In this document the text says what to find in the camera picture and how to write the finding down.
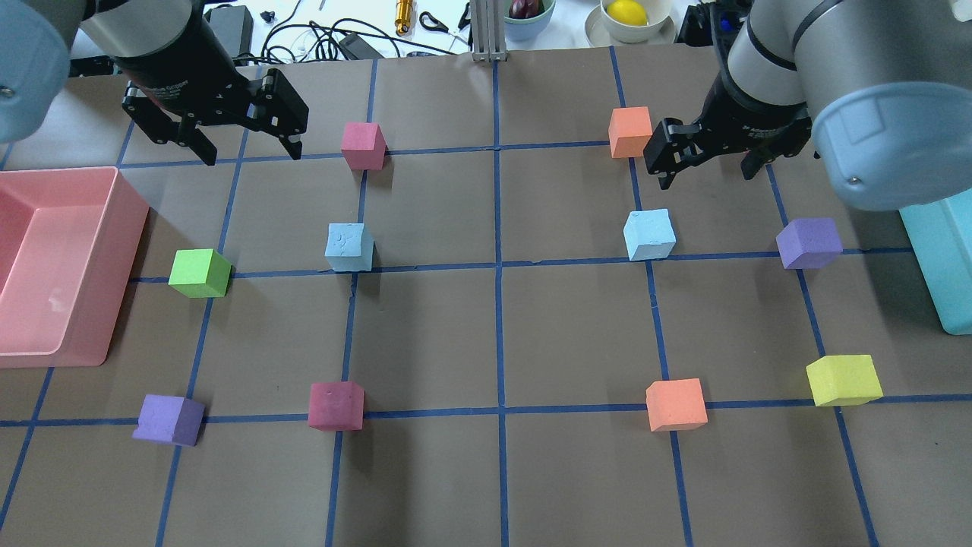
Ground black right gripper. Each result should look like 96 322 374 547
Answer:
643 74 811 191

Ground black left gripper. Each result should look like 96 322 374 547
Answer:
114 14 309 166

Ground light blue block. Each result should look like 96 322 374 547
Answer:
623 208 677 262
325 223 375 273

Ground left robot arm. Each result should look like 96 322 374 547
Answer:
1 1 309 166

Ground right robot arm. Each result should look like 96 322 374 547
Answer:
643 1 971 211

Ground orange block far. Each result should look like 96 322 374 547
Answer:
608 105 653 159

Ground orange block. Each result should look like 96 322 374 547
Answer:
608 105 653 159
645 378 708 432

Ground black power adapter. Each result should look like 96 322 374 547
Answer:
204 5 254 60

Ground purple block right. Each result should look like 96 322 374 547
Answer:
775 217 844 270

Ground purple block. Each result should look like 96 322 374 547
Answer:
132 394 205 447
775 217 844 270

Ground pink block far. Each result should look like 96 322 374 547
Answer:
341 122 387 171

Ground green block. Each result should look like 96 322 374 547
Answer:
168 248 233 299

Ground yellow lemon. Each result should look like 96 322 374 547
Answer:
604 0 649 27

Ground bowl with lemon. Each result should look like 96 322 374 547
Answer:
585 1 676 46

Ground pink plastic bin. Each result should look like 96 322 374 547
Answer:
1 166 149 369

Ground brass cylinder tool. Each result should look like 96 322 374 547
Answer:
393 0 414 36

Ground green bowl with eggplant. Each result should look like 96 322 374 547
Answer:
503 1 556 42

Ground black scissors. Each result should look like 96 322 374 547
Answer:
418 11 471 35

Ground cyan plastic bin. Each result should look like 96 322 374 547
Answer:
899 189 971 336

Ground orange block near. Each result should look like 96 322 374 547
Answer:
645 378 708 432

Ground yellow block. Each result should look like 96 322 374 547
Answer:
806 356 885 407

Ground purple block left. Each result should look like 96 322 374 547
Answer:
132 394 205 447

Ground dark pink block near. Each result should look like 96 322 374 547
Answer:
307 381 365 432

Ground black cables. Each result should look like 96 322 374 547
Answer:
258 0 456 65

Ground aluminium frame post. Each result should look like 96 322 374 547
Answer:
469 0 508 62

